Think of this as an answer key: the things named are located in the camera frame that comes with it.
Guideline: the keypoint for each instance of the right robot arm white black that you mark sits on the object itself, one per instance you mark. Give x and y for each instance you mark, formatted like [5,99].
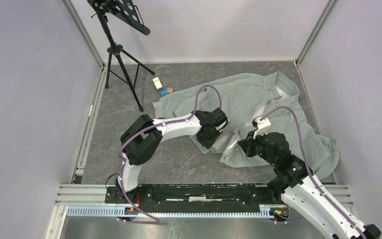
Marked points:
[297,186]

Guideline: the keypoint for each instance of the black music stand tripod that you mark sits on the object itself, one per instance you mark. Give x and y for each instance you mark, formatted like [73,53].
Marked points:
[128,12]

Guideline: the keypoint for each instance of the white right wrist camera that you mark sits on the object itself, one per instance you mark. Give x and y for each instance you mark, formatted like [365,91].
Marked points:
[261,126]

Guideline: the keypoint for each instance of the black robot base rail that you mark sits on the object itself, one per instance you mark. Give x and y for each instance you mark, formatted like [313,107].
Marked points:
[196,198]

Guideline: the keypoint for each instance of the white slotted cable duct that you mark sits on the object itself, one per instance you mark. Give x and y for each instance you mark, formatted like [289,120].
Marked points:
[126,213]

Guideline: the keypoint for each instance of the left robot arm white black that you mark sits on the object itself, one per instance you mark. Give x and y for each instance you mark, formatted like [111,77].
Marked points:
[142,138]

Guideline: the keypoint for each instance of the white and blue small box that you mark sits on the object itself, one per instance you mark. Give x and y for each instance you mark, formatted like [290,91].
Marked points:
[159,86]

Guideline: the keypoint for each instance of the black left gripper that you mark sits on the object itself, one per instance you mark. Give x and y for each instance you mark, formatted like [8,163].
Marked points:
[208,143]

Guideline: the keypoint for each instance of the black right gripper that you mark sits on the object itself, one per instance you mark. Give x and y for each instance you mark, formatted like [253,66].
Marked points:
[246,144]

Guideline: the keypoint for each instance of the grey zip-up jacket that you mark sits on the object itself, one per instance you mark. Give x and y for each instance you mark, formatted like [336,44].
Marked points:
[246,96]

